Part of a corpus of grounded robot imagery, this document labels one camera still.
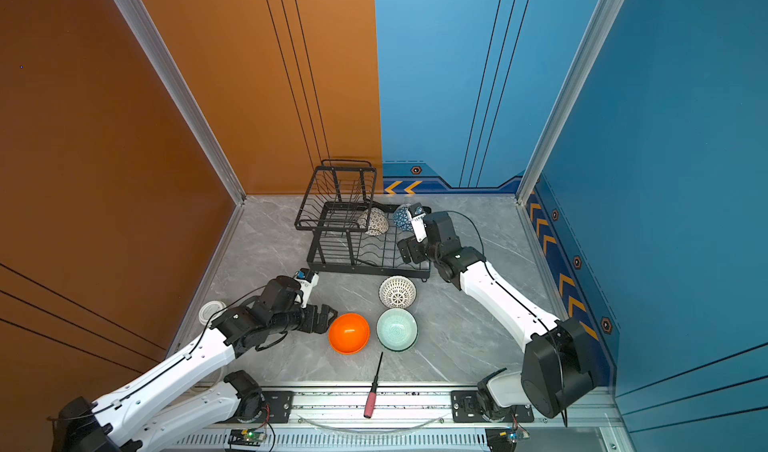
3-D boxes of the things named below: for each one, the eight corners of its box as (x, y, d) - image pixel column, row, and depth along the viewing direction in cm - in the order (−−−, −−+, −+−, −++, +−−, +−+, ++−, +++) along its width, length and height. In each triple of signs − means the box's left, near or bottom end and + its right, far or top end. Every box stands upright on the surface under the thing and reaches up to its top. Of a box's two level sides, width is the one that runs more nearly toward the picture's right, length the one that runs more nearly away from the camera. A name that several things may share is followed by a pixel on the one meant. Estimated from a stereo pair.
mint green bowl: (371, 336, 86) (369, 328, 81) (396, 310, 91) (396, 301, 86) (398, 363, 82) (398, 356, 77) (422, 334, 87) (424, 325, 82)
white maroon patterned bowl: (378, 308, 91) (378, 302, 88) (379, 282, 97) (379, 275, 94) (416, 308, 91) (417, 302, 88) (415, 282, 97) (415, 275, 94)
